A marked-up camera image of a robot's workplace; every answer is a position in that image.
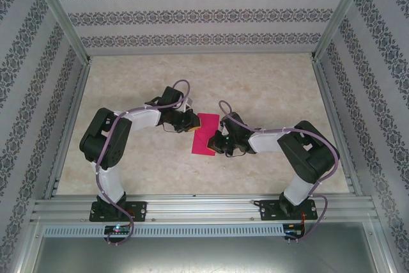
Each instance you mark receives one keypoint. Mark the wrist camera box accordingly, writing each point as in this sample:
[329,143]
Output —
[171,97]
[234,122]

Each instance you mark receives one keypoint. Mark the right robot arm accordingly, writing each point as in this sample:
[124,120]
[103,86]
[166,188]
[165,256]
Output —
[306,158]

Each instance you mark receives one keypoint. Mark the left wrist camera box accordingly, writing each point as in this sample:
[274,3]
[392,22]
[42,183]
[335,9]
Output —
[171,97]

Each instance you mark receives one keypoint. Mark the aluminium mounting beam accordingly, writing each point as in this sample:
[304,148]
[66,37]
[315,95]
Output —
[204,207]

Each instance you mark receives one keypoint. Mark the aluminium frame post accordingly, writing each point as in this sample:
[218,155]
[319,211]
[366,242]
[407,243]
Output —
[338,14]
[64,14]

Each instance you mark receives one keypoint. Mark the grey metal sheet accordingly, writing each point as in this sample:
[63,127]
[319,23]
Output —
[204,257]

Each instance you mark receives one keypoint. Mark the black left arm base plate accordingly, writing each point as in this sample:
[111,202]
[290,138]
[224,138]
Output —
[137,210]

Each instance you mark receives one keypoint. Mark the pink cloth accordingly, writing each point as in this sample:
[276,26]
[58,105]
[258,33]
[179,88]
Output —
[204,135]

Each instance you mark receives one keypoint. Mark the aluminium table edge rail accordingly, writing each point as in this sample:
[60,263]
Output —
[68,126]
[326,94]

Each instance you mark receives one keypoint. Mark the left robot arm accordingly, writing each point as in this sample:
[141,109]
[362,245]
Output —
[92,138]

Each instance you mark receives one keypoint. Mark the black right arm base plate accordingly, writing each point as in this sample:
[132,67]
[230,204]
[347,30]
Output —
[266,210]

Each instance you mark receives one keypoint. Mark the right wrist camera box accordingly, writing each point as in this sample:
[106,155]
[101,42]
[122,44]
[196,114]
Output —
[234,122]

